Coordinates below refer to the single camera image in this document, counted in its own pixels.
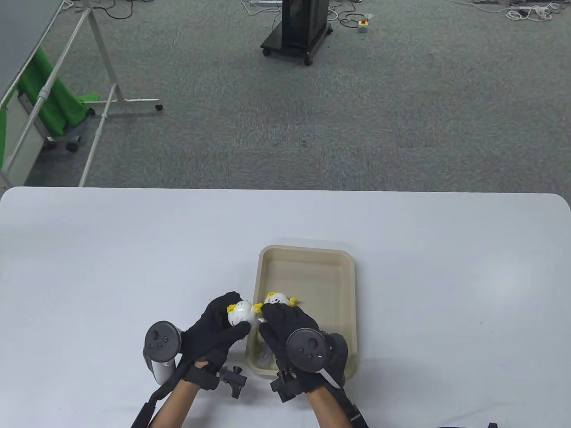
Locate person's left hand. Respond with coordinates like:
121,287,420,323
174,292,251,380

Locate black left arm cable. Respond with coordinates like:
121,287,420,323
145,379,179,408

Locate white wheeled panel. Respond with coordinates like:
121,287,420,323
0,87,82,188

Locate dark grey hand controller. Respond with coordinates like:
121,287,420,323
143,321,182,385
285,329,348,388

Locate person's right hand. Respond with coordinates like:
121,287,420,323
259,305,346,394

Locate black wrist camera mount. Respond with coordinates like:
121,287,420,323
270,370,304,403
183,366,247,399

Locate black floor cable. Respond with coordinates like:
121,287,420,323
328,0,376,28
103,0,157,20

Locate black wheeled cart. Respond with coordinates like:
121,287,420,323
261,0,334,66

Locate beige plastic tray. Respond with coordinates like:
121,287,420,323
244,245,359,380

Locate white jellyfish mechanical toy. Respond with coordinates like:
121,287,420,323
263,292,298,309
227,300,265,331
257,341,277,370

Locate black left forearm sensor box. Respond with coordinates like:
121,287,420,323
130,401,154,428

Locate white metal frame rack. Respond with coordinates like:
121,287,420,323
0,0,164,188

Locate green cloth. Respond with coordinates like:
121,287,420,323
0,47,99,156

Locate person's right forearm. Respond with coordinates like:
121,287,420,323
308,386,353,428

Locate person's left forearm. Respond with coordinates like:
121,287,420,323
152,381,199,428

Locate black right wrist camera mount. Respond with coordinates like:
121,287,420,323
270,370,304,403

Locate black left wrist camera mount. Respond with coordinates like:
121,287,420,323
183,366,247,399

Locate white power strip with cable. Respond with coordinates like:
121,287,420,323
506,2,563,21
241,0,282,14

